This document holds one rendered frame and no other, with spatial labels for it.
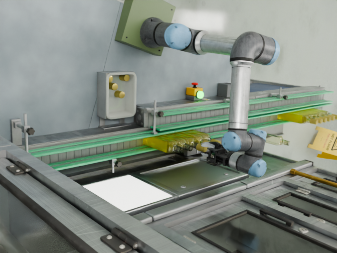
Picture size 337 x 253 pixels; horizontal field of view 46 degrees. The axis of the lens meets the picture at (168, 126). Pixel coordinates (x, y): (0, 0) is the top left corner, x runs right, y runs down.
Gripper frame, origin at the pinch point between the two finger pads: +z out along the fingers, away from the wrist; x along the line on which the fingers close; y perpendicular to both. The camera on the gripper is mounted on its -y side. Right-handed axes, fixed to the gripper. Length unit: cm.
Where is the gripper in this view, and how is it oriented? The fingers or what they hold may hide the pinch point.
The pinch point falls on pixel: (203, 148)
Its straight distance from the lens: 192.7
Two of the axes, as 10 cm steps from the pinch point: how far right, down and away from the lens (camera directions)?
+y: -7.6, 1.3, -6.4
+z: -6.6, -2.0, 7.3
